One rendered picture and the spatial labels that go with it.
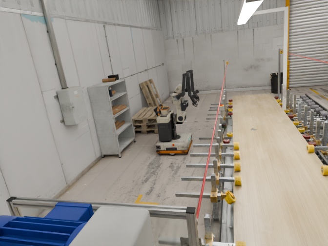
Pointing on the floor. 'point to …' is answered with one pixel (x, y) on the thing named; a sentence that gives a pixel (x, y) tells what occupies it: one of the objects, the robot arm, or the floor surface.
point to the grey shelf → (122, 132)
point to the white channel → (283, 45)
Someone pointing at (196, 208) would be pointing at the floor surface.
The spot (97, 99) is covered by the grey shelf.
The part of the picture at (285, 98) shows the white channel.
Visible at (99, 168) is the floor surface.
